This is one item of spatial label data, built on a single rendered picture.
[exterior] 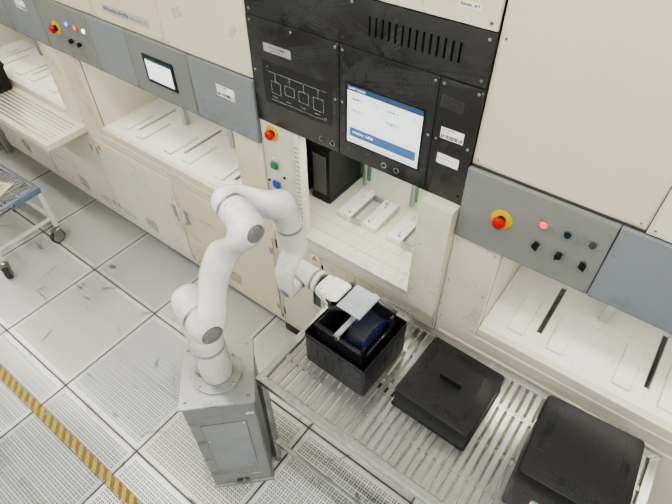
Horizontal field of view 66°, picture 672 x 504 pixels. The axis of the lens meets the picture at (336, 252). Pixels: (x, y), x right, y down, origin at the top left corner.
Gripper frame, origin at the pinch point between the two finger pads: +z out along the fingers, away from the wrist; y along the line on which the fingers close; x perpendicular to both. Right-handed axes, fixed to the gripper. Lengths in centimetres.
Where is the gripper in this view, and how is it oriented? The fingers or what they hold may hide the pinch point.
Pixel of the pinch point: (355, 304)
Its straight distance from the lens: 182.2
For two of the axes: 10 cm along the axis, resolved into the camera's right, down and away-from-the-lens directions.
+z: 7.8, 4.5, -4.4
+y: -6.3, 5.6, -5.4
